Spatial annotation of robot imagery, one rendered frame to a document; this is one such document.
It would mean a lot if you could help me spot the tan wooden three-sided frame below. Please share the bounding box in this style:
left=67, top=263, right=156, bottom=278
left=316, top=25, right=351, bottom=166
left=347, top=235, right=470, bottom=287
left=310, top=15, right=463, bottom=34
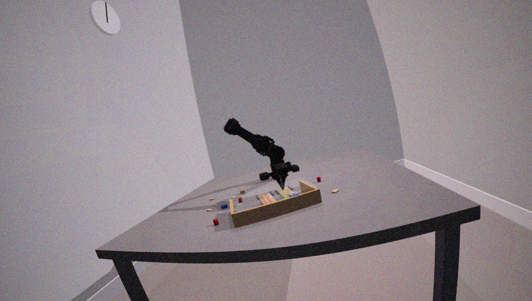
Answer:
left=229, top=177, right=322, bottom=228

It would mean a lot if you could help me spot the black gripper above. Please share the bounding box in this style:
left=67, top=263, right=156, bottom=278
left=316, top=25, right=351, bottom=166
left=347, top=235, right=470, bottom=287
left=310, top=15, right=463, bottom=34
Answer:
left=259, top=159, right=299, bottom=184

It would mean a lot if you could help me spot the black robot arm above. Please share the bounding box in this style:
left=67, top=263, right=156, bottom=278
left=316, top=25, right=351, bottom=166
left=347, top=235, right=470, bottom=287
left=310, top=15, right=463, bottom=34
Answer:
left=223, top=118, right=292, bottom=175

